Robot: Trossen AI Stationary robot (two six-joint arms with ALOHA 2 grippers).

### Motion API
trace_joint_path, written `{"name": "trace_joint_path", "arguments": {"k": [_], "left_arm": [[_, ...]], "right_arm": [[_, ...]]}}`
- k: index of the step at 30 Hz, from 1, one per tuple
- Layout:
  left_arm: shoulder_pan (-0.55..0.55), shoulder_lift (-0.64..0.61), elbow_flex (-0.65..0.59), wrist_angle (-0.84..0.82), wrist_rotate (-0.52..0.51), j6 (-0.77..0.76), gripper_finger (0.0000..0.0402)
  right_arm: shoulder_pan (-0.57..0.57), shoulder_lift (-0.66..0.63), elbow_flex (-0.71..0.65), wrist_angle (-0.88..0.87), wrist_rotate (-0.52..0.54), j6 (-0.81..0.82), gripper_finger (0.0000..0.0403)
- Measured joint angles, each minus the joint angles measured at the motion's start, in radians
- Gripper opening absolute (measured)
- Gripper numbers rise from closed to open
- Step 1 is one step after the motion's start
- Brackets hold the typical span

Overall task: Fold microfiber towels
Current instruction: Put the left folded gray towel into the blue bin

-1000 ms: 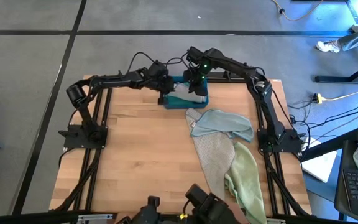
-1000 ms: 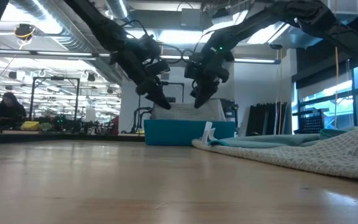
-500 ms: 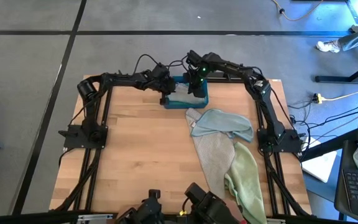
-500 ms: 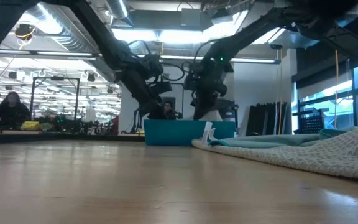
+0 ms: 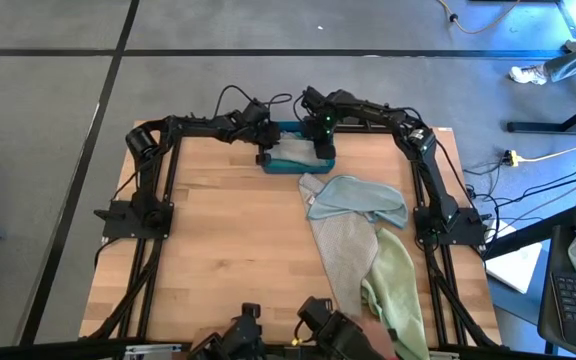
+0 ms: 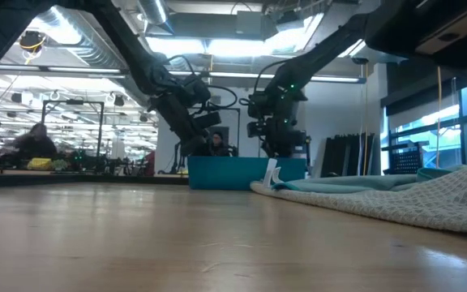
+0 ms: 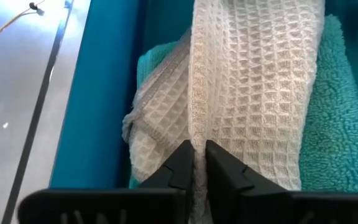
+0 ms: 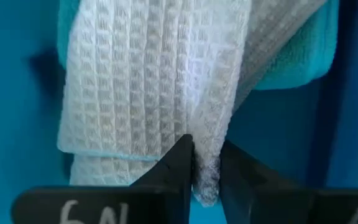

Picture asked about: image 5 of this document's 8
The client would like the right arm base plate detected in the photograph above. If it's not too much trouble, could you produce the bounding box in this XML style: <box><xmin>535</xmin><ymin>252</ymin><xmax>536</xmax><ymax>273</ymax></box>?
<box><xmin>414</xmin><ymin>203</ymin><xmax>489</xmax><ymax>247</ymax></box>

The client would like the person's hand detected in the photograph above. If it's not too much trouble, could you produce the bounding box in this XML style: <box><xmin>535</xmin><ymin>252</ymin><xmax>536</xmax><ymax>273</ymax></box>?
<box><xmin>355</xmin><ymin>314</ymin><xmax>400</xmax><ymax>360</ymax></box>

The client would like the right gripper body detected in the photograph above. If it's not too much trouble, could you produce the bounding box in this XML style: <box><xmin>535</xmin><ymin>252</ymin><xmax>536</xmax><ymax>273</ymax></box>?
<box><xmin>301</xmin><ymin>87</ymin><xmax>339</xmax><ymax>146</ymax></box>

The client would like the green microfiber towel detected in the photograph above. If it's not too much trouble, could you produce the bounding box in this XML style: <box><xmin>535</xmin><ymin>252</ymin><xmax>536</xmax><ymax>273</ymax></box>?
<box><xmin>360</xmin><ymin>227</ymin><xmax>432</xmax><ymax>360</ymax></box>

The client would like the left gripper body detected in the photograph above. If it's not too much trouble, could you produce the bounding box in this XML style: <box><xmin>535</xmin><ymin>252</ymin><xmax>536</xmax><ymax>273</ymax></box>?
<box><xmin>240</xmin><ymin>102</ymin><xmax>282</xmax><ymax>149</ymax></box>

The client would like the grey waffle towel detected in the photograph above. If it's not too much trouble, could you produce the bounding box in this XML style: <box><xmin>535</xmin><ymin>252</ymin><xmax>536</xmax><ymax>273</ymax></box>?
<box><xmin>267</xmin><ymin>138</ymin><xmax>319</xmax><ymax>167</ymax></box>
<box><xmin>297</xmin><ymin>173</ymin><xmax>382</xmax><ymax>321</ymax></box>

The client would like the black teleoperation handle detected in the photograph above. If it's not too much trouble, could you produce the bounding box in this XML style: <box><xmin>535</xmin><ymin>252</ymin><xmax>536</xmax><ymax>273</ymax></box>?
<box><xmin>295</xmin><ymin>296</ymin><xmax>399</xmax><ymax>360</ymax></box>
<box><xmin>187</xmin><ymin>302</ymin><xmax>269</xmax><ymax>360</ymax></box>

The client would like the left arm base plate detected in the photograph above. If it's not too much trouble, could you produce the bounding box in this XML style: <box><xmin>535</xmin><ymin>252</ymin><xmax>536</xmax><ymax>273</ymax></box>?
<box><xmin>100</xmin><ymin>198</ymin><xmax>176</xmax><ymax>240</ymax></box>

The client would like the yellow floor cable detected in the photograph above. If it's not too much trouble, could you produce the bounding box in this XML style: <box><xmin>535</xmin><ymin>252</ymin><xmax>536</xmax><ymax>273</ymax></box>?
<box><xmin>436</xmin><ymin>0</ymin><xmax>522</xmax><ymax>36</ymax></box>

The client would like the yellow power plug cable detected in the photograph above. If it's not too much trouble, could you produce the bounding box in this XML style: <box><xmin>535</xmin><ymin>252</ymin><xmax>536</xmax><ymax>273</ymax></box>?
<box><xmin>503</xmin><ymin>145</ymin><xmax>576</xmax><ymax>168</ymax></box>

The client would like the blue plastic bin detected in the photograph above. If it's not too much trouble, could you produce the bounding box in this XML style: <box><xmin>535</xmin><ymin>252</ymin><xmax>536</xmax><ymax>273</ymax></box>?
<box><xmin>259</xmin><ymin>120</ymin><xmax>338</xmax><ymax>176</ymax></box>

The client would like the black stand leg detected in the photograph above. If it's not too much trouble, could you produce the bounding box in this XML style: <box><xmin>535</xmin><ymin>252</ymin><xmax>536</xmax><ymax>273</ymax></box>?
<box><xmin>506</xmin><ymin>92</ymin><xmax>576</xmax><ymax>135</ymax></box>

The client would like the black table frame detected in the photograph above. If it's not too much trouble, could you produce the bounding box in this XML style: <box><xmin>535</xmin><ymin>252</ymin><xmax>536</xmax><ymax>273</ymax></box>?
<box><xmin>80</xmin><ymin>112</ymin><xmax>504</xmax><ymax>351</ymax></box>

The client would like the light blue microfiber towel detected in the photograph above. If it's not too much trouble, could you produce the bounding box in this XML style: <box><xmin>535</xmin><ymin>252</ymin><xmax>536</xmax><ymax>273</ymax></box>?
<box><xmin>306</xmin><ymin>174</ymin><xmax>409</xmax><ymax>230</ymax></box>

